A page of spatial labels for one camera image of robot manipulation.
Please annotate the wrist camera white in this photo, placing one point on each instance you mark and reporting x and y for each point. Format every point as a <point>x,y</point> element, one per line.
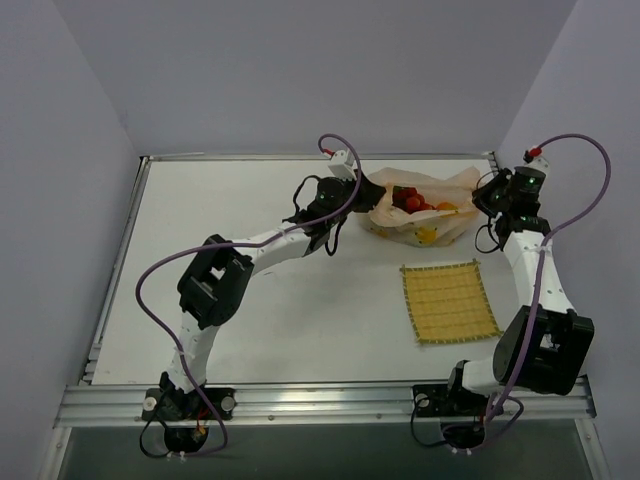
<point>341,164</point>
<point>533,158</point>

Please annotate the translucent plastic bag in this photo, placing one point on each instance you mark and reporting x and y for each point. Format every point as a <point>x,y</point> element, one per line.
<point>425,228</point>

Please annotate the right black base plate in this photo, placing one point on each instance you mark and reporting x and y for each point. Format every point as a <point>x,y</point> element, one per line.
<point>437,400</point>

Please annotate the red fake fruit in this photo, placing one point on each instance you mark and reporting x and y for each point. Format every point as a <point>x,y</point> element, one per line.
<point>409,200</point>

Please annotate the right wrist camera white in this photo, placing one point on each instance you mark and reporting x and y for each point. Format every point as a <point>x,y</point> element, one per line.
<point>533,158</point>

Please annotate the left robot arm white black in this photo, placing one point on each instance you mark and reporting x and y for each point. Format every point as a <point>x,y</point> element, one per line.
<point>214,284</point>

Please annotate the orange fake fruit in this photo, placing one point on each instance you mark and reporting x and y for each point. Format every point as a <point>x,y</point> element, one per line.
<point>446,206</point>

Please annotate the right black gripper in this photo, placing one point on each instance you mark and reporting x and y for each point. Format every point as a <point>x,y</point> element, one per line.
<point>486,195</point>

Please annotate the aluminium front rail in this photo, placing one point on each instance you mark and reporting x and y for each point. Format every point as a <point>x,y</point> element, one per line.
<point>301,403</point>

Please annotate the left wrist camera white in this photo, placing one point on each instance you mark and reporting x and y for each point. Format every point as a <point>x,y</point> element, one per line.
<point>341,164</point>

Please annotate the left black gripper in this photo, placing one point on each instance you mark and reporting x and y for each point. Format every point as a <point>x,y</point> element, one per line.
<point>367,189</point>

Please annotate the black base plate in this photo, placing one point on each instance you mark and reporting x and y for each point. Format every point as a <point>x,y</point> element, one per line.
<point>437,400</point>
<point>174,405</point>

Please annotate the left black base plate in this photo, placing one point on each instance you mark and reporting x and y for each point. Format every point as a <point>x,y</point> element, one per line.
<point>174,405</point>

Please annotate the yellow woven bamboo mat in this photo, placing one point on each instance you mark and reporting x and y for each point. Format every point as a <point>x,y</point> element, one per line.
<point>448,304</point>

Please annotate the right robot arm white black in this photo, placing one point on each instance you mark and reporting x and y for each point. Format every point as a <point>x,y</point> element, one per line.
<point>544,346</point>

